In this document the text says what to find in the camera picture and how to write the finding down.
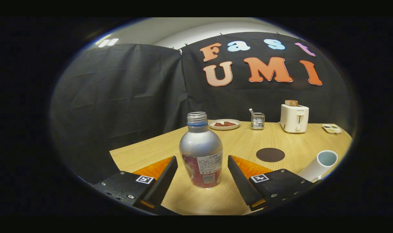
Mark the ceiling light panel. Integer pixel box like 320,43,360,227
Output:
98,39,119,48

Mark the white oval plate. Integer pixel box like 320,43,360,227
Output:
208,119,241,130

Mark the black backdrop cloth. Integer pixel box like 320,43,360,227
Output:
49,32,354,185

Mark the dark brown round coaster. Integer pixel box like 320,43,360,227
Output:
256,148,285,162

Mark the wooden table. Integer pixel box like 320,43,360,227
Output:
110,120,353,216

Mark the white cup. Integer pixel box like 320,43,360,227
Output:
297,150,338,182

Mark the white divided condiment dish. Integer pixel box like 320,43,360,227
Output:
322,124,342,134

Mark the metal wire holder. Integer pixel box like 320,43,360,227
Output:
251,112,265,130

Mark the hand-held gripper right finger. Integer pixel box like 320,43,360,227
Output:
228,155,314,211

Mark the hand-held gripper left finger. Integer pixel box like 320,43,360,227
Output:
93,156,178,210

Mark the silver juice bottle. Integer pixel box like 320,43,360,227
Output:
179,112,223,189

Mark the white toaster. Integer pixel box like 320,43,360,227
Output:
280,104,310,133

